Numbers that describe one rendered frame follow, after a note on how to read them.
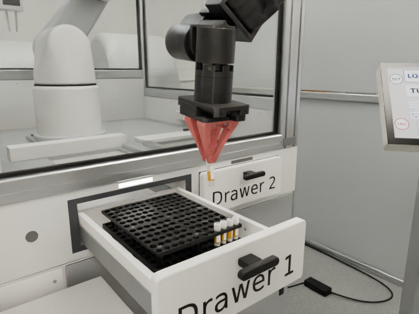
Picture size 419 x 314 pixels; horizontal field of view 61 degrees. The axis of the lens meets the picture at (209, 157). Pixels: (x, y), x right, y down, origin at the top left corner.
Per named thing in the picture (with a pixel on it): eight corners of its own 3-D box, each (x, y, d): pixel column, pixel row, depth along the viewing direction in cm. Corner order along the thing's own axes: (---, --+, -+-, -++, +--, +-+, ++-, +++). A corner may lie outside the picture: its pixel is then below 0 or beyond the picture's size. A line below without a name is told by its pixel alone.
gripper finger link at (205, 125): (202, 171, 53) (205, 109, 50) (177, 157, 58) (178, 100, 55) (236, 163, 57) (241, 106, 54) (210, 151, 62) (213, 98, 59)
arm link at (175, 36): (237, -34, 48) (270, 12, 53) (190, -26, 56) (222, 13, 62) (191, 40, 47) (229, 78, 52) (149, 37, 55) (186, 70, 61)
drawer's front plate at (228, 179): (280, 192, 106) (282, 156, 103) (203, 216, 89) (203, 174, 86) (276, 190, 107) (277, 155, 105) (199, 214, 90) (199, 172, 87)
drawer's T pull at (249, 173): (265, 176, 95) (265, 171, 95) (245, 180, 90) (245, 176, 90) (255, 172, 98) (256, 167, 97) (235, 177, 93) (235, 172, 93)
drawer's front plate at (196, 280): (302, 276, 63) (306, 218, 60) (159, 356, 45) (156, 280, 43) (294, 272, 64) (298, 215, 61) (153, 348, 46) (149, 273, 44)
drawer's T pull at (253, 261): (280, 265, 52) (280, 256, 51) (242, 283, 47) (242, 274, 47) (261, 255, 54) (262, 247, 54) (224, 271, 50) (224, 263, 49)
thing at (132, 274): (288, 268, 63) (290, 236, 61) (163, 333, 47) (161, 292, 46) (168, 203, 93) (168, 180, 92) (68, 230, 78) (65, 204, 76)
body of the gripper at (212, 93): (215, 121, 49) (218, 66, 46) (176, 107, 56) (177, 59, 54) (250, 117, 53) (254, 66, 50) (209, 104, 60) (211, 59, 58)
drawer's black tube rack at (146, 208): (240, 255, 66) (241, 223, 65) (159, 291, 56) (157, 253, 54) (176, 218, 83) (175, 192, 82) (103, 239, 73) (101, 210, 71)
